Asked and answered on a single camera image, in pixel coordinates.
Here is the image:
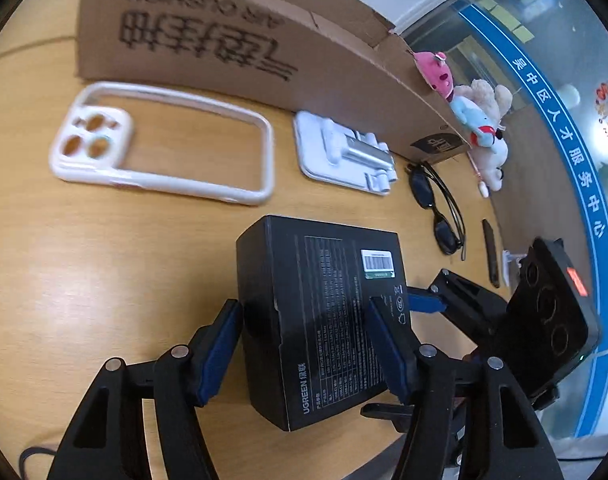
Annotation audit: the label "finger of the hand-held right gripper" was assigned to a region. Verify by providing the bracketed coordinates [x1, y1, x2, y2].
[406, 269, 510, 347]
[362, 401, 416, 433]

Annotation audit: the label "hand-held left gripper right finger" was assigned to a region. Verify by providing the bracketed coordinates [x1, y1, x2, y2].
[366, 296, 567, 480]

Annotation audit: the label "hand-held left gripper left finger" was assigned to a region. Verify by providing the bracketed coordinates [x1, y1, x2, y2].
[46, 299, 245, 480]

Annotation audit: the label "black sunglasses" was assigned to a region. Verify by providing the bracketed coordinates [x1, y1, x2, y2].
[408, 161, 467, 261]

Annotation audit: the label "black product box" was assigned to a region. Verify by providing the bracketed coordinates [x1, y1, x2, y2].
[235, 215, 415, 432]

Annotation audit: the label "white folding phone stand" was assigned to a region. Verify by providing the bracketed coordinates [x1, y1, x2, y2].
[293, 110, 399, 196]

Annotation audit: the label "white phone case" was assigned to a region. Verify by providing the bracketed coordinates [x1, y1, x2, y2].
[50, 81, 276, 207]

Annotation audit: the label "brown cardboard box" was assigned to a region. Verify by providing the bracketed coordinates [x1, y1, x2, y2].
[75, 0, 472, 165]

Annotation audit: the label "white plastic holder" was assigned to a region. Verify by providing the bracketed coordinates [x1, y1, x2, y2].
[503, 250, 528, 282]

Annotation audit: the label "dark brown flat stick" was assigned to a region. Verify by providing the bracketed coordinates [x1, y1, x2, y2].
[481, 218, 501, 288]

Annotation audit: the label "pink thin stick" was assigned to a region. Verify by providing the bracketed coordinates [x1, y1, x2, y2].
[466, 152, 488, 197]

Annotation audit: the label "white plush toy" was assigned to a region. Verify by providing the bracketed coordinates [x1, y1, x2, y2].
[471, 129, 509, 191]

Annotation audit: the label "blue plush toy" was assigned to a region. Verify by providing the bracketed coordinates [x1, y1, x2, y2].
[450, 96, 500, 148]

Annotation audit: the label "beige plush toy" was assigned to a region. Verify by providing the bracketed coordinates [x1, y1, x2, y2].
[454, 79, 513, 128]

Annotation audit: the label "pink plush toy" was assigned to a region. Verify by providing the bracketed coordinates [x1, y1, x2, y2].
[414, 51, 456, 102]

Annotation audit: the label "black cable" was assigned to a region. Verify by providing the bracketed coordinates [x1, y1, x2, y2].
[18, 447, 60, 480]

